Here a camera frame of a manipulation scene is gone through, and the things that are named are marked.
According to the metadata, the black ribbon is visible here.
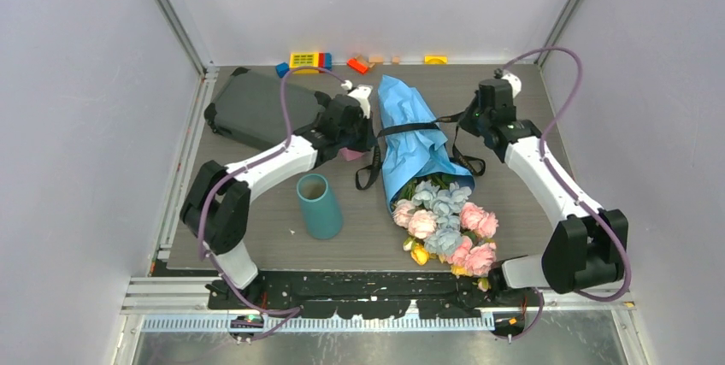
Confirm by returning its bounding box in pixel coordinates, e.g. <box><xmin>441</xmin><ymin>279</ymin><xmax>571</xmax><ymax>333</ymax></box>
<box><xmin>355</xmin><ymin>112</ymin><xmax>486</xmax><ymax>191</ymax></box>

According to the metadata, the blue flower bouquet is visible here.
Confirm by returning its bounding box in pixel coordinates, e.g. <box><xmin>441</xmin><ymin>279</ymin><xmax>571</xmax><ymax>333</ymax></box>
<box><xmin>379</xmin><ymin>75</ymin><xmax>498</xmax><ymax>291</ymax></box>

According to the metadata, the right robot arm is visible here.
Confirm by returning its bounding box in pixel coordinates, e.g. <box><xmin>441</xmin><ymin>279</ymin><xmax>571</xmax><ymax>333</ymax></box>
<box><xmin>458</xmin><ymin>101</ymin><xmax>632</xmax><ymax>306</ymax></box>

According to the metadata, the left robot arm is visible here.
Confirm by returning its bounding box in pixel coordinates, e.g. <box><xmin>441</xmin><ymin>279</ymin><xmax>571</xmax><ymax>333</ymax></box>
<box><xmin>180</xmin><ymin>85</ymin><xmax>374</xmax><ymax>309</ymax></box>

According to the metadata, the teal vase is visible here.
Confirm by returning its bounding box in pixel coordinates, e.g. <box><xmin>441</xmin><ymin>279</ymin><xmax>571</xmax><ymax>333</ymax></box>
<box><xmin>296</xmin><ymin>174</ymin><xmax>344</xmax><ymax>240</ymax></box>

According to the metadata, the pink metronome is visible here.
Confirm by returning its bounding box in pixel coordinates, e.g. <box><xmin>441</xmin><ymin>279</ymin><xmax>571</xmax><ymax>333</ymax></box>
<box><xmin>339</xmin><ymin>148</ymin><xmax>366</xmax><ymax>162</ymax></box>

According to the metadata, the orange red toy block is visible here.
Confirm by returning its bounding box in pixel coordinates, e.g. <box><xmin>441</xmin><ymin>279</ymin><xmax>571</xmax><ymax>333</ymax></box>
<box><xmin>346</xmin><ymin>58</ymin><xmax>369</xmax><ymax>74</ymax></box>

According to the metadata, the red blue toy block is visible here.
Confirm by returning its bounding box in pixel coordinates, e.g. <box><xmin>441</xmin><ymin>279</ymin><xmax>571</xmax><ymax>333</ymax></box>
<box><xmin>316</xmin><ymin>53</ymin><xmax>333</xmax><ymax>73</ymax></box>

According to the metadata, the yellow arch toy block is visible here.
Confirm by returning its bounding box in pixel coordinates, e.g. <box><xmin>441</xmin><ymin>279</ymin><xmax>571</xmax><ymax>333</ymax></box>
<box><xmin>423</xmin><ymin>55</ymin><xmax>448</xmax><ymax>65</ymax></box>

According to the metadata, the blue toy cube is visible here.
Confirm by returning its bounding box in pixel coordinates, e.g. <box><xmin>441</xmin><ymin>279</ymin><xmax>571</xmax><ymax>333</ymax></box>
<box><xmin>275</xmin><ymin>62</ymin><xmax>290</xmax><ymax>79</ymax></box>

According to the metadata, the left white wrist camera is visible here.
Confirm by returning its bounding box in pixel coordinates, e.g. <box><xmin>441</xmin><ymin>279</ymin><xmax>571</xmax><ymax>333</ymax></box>
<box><xmin>340</xmin><ymin>80</ymin><xmax>374</xmax><ymax>119</ymax></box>

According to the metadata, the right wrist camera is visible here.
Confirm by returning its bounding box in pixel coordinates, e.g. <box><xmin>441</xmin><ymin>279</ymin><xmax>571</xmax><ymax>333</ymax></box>
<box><xmin>477</xmin><ymin>69</ymin><xmax>522</xmax><ymax>110</ymax></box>

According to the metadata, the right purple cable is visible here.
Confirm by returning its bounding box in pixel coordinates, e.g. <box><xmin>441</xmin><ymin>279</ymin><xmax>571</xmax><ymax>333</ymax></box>
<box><xmin>492</xmin><ymin>47</ymin><xmax>634</xmax><ymax>344</ymax></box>

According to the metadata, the purple cable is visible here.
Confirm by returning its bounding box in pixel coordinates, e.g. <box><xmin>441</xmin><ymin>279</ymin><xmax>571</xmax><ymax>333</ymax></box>
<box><xmin>492</xmin><ymin>47</ymin><xmax>634</xmax><ymax>344</ymax></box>
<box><xmin>196</xmin><ymin>67</ymin><xmax>352</xmax><ymax>344</ymax></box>

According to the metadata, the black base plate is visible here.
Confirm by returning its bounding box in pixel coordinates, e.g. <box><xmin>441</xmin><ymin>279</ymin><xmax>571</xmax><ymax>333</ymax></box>
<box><xmin>205</xmin><ymin>271</ymin><xmax>541</xmax><ymax>320</ymax></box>

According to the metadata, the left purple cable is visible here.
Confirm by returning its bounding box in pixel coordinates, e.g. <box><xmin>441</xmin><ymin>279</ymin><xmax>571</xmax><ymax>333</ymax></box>
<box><xmin>196</xmin><ymin>67</ymin><xmax>352</xmax><ymax>344</ymax></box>

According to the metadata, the aluminium frame rail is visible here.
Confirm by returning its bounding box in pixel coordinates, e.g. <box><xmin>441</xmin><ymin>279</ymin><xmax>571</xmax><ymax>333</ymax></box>
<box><xmin>121</xmin><ymin>271</ymin><xmax>635</xmax><ymax>336</ymax></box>

